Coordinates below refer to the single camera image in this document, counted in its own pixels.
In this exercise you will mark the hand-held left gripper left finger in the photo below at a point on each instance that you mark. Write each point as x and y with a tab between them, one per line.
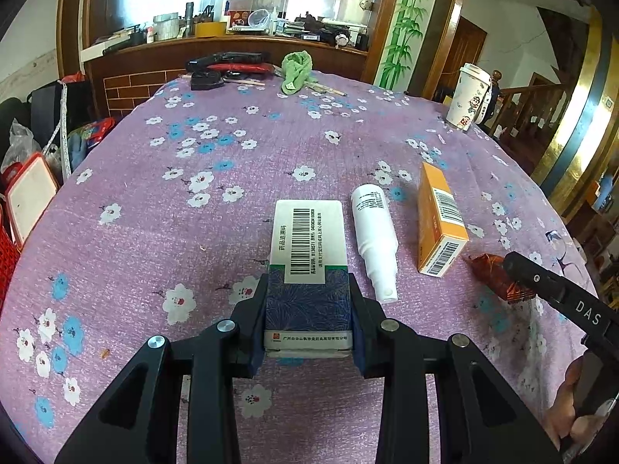
258	328

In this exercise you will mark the yellow box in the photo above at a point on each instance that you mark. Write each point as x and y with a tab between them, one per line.
215	29

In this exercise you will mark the colourful packet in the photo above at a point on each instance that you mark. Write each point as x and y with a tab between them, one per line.
92	133

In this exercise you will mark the orange cardboard box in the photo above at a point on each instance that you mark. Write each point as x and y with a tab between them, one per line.
435	222

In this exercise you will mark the wooden stair railing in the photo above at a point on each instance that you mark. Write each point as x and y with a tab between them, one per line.
532	106

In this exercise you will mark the thin wooden stick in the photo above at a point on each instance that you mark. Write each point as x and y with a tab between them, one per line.
333	91

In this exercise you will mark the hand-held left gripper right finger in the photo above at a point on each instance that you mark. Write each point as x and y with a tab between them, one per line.
358	333

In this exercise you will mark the red plastic basket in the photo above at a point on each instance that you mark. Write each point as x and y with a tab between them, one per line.
6	261

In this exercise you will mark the black bag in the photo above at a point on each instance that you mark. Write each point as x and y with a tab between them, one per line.
72	99

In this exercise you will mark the green bamboo wall decal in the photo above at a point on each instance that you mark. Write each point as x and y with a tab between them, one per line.
406	34

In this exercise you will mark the brown shiny snack wrapper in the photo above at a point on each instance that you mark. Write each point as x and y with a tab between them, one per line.
488	268

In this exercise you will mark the blue and white medicine box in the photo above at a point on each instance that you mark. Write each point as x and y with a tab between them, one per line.
309	251

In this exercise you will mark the green cloth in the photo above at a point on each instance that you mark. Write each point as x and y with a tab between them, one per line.
296	70

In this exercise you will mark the black toy gun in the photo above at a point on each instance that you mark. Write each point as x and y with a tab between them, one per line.
227	56

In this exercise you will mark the person's right hand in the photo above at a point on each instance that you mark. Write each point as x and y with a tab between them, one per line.
563	406

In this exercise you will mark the purple floral tablecloth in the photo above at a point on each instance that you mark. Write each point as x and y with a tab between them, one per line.
290	154

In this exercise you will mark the red-rimmed container lid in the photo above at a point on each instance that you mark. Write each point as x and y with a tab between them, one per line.
29	193

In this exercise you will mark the brown wooden door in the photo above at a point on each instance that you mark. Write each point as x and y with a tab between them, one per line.
466	48

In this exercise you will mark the clear plastic bag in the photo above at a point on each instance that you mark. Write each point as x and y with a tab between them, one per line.
19	142

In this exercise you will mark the red pouch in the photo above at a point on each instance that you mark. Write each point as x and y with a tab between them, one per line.
242	67

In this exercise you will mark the clear plastic cup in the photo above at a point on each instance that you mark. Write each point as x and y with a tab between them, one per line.
259	18

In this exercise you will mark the white spray bottle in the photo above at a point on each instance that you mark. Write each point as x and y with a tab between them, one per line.
375	232

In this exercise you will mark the dark brown bag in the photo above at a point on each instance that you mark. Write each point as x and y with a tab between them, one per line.
309	24

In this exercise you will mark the red plastic bag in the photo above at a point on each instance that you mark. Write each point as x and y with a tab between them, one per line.
73	78

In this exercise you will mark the black key case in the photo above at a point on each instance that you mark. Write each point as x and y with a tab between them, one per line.
207	80

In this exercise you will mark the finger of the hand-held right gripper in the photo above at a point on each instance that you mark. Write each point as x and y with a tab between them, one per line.
529	275

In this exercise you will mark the white printed tumbler cup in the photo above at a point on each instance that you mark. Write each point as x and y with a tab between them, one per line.
466	99

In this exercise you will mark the wooden window frame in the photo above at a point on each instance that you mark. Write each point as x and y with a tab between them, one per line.
72	9

